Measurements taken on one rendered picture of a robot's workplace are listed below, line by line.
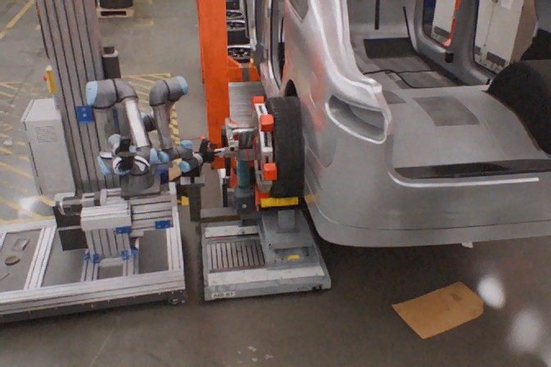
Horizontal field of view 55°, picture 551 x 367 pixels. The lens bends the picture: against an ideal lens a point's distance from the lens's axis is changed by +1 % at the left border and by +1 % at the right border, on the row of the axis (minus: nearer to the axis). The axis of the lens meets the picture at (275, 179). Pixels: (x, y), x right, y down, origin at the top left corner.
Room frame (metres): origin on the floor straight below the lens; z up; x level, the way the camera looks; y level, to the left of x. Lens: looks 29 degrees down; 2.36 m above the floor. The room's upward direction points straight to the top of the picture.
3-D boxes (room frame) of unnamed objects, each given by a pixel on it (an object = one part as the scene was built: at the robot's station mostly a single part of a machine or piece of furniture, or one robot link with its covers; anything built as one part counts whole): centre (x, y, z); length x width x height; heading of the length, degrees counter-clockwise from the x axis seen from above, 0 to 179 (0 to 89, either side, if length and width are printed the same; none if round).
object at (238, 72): (5.47, 0.37, 0.69); 0.52 x 0.17 x 0.35; 99
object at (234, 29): (8.07, 0.65, 0.39); 0.66 x 0.66 x 0.24
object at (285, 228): (3.13, -0.08, 0.32); 0.40 x 0.30 x 0.28; 9
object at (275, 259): (3.07, -0.09, 0.13); 0.50 x 0.36 x 0.10; 9
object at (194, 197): (3.58, 0.64, 0.21); 0.10 x 0.10 x 0.42; 9
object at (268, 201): (3.00, -0.03, 0.51); 0.29 x 0.06 x 0.06; 99
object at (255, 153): (3.09, 0.16, 0.85); 0.21 x 0.14 x 0.14; 99
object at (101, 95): (2.62, 0.91, 1.19); 0.15 x 0.12 x 0.55; 117
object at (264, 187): (3.10, 0.09, 0.85); 0.54 x 0.07 x 0.54; 9
